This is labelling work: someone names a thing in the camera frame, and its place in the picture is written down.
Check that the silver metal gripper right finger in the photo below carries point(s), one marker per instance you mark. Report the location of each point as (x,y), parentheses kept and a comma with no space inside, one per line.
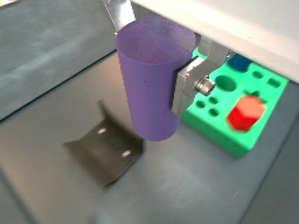
(192,78)

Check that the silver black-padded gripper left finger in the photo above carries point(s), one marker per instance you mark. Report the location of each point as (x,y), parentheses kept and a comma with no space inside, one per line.
(120,12)

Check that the purple cylinder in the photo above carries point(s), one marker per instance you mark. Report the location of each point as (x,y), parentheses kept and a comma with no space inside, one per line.
(153,47)

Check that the blue round peg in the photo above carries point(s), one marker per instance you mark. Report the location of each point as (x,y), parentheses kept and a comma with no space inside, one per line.
(239,63)

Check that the green shape-sorting board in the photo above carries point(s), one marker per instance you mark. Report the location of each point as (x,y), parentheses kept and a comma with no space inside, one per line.
(206,114)

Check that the red hexagonal block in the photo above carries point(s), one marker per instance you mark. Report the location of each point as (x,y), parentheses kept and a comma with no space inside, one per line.
(245,113)

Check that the black curved cradle holder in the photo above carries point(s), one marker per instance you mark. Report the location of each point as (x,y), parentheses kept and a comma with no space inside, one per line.
(108,149)

